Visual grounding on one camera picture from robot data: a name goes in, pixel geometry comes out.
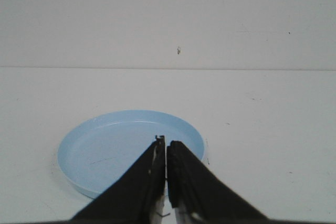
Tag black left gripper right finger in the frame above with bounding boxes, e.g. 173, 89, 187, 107
167, 141, 268, 220

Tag light blue round plate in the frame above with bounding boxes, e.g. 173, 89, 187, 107
57, 110, 208, 198

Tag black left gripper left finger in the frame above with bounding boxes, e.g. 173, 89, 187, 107
72, 135, 166, 220

